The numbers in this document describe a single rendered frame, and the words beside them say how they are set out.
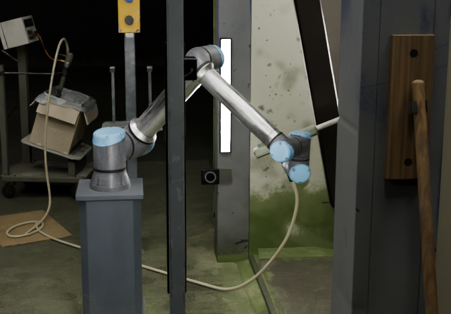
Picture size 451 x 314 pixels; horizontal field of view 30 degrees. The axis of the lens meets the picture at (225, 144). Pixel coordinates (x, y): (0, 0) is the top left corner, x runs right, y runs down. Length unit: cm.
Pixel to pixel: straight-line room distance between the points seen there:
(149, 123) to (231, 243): 114
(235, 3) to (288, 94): 57
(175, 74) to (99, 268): 158
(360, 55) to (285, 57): 292
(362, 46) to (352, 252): 43
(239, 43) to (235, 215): 96
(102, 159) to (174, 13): 145
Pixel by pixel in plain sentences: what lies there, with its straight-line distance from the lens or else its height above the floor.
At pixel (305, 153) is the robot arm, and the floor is 88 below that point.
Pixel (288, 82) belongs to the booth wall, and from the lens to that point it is 463.
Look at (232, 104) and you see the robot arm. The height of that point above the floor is 110.
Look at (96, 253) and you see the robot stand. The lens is 395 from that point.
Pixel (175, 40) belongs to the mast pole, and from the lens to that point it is 258.
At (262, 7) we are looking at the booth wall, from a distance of 456.
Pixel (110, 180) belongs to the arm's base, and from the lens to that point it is 390.
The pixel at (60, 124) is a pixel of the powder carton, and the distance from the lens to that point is 601.
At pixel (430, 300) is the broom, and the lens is 171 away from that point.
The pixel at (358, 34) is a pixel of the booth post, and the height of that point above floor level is 154.
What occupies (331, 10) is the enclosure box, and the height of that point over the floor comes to 149.
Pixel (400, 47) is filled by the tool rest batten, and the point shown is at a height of 152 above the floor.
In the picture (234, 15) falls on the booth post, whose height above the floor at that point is 140.
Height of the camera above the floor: 169
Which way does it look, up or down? 13 degrees down
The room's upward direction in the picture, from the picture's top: straight up
